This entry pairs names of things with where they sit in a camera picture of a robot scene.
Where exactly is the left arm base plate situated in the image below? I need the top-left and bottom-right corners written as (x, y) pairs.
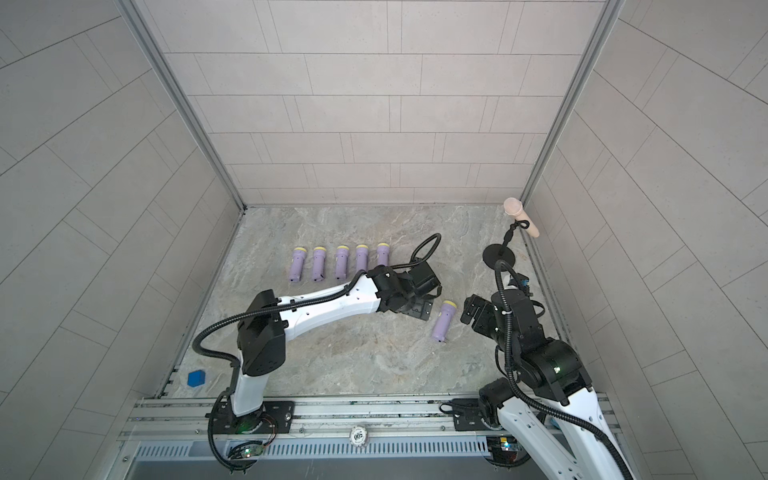
top-left (205, 400), bottom-right (295, 435)

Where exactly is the aluminium rail frame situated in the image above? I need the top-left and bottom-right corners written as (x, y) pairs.
top-left (117, 392), bottom-right (496, 441)

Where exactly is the circuit board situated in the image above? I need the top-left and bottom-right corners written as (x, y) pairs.
top-left (228, 441), bottom-right (268, 461)
top-left (486, 436), bottom-right (529, 468)

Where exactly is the beige microphone on stand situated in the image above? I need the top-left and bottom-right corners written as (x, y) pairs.
top-left (503, 197), bottom-right (540, 238)

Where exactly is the right circuit board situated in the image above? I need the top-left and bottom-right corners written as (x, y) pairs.
top-left (486, 436), bottom-right (529, 468)

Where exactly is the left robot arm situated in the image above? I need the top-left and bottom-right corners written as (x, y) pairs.
top-left (192, 233), bottom-right (442, 434)

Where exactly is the blue hexagonal piece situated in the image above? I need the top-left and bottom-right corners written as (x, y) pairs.
top-left (186, 369), bottom-right (206, 388)

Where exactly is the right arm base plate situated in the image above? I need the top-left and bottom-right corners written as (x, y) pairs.
top-left (441, 398), bottom-right (502, 432)

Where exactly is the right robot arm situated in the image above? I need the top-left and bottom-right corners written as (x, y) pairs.
top-left (461, 259), bottom-right (634, 479)

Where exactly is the left circuit board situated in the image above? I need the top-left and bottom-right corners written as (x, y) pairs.
top-left (228, 441), bottom-right (268, 461)

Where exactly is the purple flashlight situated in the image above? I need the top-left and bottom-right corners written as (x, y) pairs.
top-left (431, 300), bottom-right (458, 343)
top-left (355, 244), bottom-right (369, 272)
top-left (334, 245), bottom-right (350, 281)
top-left (289, 247), bottom-right (307, 283)
top-left (312, 246), bottom-right (327, 282)
top-left (376, 243), bottom-right (390, 266)

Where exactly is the black round stand base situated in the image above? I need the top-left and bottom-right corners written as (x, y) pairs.
top-left (482, 244), bottom-right (516, 269)

